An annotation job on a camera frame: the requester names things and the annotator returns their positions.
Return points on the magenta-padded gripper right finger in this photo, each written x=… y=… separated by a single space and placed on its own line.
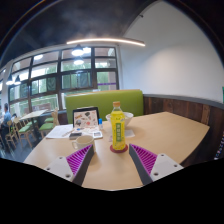
x=160 y=166

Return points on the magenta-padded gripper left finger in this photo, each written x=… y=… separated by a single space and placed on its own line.
x=63 y=168

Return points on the yellow drink bottle green label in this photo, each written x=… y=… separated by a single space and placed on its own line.
x=118 y=130

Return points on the white mug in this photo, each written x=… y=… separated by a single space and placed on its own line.
x=83 y=142

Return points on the small black box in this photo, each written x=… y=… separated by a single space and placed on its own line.
x=75 y=135

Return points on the printed white paper sheet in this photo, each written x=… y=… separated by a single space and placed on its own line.
x=58 y=131

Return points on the wooden chairs with green seats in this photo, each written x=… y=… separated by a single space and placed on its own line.
x=45 y=126

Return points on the flat round red coaster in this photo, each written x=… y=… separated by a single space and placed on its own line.
x=113 y=150

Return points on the black-framed picture tablet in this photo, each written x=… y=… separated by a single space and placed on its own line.
x=86 y=117

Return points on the small blue-capped bottle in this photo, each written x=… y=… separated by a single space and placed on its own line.
x=100 y=125

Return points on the wooden dining table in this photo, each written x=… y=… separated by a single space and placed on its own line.
x=33 y=114

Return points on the person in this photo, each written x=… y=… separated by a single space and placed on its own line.
x=6 y=116

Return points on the green upholstered bench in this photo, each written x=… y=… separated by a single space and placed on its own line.
x=100 y=100

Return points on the curved linear ceiling light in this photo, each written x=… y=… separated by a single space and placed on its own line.
x=106 y=40

